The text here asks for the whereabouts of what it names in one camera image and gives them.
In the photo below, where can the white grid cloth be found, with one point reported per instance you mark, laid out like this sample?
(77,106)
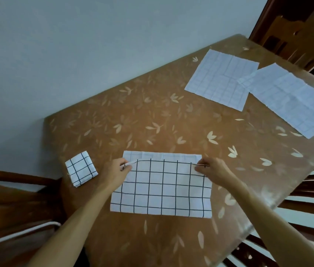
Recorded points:
(221,79)
(290,100)

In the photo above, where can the wooden chair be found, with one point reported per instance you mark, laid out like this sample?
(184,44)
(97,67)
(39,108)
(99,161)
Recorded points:
(12,214)
(298,36)
(293,216)

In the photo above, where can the white black-grid cloth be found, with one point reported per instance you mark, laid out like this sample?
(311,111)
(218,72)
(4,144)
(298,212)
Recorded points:
(162,189)
(80,169)

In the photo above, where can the folded white black-grid cloth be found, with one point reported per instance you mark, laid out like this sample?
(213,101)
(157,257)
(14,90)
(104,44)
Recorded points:
(80,169)

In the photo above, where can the person's right fingers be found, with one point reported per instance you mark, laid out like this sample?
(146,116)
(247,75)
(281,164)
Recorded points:
(201,167)

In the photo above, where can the person's right hand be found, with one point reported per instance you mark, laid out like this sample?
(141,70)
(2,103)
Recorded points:
(215,171)

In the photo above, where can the person's left forearm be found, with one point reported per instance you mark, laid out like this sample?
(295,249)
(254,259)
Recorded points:
(70,228)

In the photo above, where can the person's left hand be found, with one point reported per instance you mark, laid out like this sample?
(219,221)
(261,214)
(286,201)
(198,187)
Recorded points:
(114,175)

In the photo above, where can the person's left fingers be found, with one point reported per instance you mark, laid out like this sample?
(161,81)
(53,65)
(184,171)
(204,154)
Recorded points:
(125,165)

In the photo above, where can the person's right forearm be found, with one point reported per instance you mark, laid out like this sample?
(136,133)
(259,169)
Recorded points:
(273,228)

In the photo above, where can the brown leaf-print table cover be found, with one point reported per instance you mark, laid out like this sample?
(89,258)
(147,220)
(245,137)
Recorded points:
(184,152)

